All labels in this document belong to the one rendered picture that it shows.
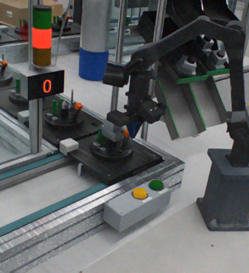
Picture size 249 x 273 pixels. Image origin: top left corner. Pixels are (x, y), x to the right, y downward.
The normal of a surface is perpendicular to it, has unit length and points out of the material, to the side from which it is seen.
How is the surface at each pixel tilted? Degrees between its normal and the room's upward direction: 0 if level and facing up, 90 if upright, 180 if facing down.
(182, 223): 0
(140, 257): 0
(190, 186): 0
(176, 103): 45
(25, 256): 90
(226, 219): 90
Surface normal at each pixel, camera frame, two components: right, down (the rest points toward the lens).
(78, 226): 0.70, 0.40
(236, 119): -0.29, -0.07
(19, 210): 0.11, -0.88
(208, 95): 0.48, -0.30
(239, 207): 0.14, 0.48
